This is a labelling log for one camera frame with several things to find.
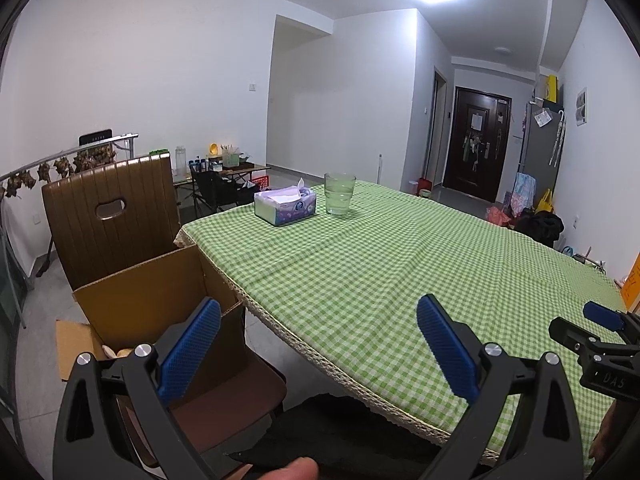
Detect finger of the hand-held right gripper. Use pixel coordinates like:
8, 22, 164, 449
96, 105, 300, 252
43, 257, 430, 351
548, 316, 614, 357
582, 301, 640, 344

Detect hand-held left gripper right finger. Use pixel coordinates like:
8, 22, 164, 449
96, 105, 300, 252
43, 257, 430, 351
416, 293, 586, 480

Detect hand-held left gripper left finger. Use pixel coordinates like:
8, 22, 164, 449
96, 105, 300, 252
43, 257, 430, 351
52, 297, 222, 480

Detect brown cardboard box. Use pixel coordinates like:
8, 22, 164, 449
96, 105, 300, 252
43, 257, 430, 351
54, 244, 246, 397

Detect person's right hand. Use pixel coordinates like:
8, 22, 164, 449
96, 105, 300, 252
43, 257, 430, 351
589, 402, 621, 464

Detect person's left hand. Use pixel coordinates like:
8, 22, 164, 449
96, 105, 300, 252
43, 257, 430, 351
259, 457, 319, 480

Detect black bag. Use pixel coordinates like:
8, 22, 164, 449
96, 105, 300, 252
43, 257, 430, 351
514, 209, 566, 249

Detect green checked tablecloth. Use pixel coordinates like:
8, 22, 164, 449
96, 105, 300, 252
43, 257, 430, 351
179, 179, 629, 464

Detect person's dark pants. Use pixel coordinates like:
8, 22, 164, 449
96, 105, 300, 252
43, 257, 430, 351
226, 393, 452, 480

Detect pink plastic bag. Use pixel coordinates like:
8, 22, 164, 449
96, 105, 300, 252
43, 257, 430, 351
485, 204, 514, 229

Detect light blue patterned bag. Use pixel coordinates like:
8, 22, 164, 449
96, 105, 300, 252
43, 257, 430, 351
508, 172, 537, 216

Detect black folding chair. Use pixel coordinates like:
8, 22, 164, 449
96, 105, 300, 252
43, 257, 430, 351
189, 167, 261, 219

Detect brown chair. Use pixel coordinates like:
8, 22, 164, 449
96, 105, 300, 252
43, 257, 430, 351
41, 152, 289, 467

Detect purple tissue box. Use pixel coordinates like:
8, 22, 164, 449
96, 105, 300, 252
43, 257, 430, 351
253, 178, 319, 227

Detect grey refrigerator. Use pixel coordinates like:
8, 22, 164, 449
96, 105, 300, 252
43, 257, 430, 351
514, 101, 565, 202

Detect white hanging umbrella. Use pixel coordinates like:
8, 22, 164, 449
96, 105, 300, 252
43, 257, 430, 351
548, 109, 569, 167

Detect low side table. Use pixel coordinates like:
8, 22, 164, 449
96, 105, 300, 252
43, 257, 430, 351
172, 162, 271, 197

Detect glass of water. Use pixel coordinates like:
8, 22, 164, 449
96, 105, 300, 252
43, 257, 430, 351
323, 172, 357, 218

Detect dark entrance door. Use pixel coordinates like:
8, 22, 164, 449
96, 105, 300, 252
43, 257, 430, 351
442, 85, 514, 204

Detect hanging dried plants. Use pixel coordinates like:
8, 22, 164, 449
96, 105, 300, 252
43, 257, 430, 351
0, 144, 117, 200

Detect metal drying rail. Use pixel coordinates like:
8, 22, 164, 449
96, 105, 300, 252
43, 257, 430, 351
0, 132, 140, 202

